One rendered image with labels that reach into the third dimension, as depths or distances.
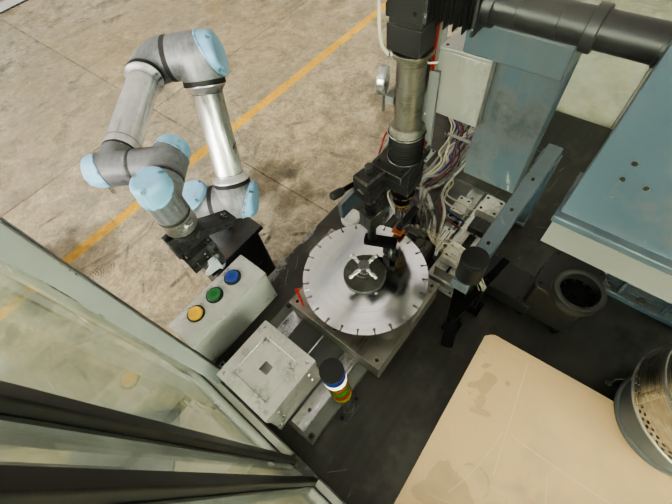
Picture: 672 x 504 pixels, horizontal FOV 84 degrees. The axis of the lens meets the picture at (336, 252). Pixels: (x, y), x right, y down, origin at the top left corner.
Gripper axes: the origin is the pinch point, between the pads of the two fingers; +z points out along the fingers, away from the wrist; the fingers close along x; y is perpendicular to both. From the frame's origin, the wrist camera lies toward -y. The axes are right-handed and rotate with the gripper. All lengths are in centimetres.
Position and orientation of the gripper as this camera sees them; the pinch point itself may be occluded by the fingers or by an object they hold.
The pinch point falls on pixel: (222, 263)
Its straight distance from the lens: 105.6
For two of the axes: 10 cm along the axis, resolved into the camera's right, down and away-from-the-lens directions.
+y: -6.4, 6.9, -3.4
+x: 7.6, 5.0, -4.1
